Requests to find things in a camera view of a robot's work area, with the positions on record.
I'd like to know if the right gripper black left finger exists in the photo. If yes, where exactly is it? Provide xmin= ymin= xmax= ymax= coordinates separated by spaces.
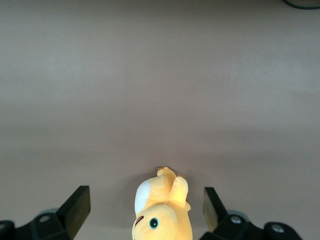
xmin=0 ymin=185 xmax=91 ymax=240

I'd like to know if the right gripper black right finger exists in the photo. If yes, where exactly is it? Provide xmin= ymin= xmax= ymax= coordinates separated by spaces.
xmin=199 ymin=186 xmax=304 ymax=240

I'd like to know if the yellow plush toy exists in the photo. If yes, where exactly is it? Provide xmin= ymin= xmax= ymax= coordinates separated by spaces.
xmin=131 ymin=165 xmax=194 ymax=240

